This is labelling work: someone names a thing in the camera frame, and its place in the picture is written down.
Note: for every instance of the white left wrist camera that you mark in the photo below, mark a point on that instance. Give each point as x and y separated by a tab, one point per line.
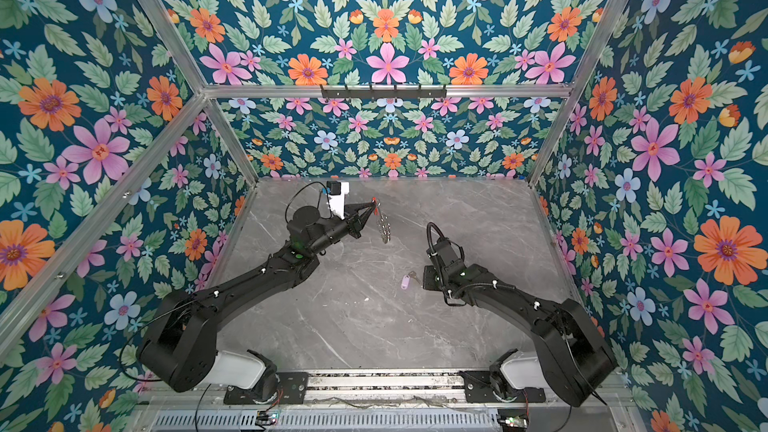
336	192

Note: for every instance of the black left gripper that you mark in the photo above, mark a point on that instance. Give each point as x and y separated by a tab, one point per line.
354	221

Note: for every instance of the aluminium left top beam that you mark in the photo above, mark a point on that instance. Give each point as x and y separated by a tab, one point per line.
22	312

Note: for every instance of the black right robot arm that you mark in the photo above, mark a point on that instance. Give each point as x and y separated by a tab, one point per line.
571	357

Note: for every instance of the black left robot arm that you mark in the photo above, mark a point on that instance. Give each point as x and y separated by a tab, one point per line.
180	345

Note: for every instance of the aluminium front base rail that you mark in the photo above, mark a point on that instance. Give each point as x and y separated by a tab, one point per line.
361	389

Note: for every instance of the aluminium beam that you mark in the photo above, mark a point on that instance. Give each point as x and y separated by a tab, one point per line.
286	92
22	312

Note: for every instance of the aluminium back left post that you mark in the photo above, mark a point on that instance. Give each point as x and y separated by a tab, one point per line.
156	12

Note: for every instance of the aluminium back right post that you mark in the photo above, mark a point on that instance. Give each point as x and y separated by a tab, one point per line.
613	10

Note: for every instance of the purple tag key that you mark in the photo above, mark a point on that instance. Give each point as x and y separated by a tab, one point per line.
406	281

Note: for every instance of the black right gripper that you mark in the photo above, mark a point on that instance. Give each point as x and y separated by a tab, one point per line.
428	272

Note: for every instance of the white perforated cable duct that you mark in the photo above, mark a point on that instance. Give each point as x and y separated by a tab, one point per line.
329	420

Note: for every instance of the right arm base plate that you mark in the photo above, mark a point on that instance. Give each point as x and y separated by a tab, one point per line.
483	386

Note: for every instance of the black hook rail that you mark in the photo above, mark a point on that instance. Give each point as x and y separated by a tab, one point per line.
370	92

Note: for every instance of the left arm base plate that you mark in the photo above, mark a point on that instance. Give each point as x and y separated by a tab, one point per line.
274	388

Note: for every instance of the aluminium post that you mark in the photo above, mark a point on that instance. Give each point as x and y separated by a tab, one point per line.
156	12
613	10

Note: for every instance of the aluminium back top beam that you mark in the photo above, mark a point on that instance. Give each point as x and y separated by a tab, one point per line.
286	92

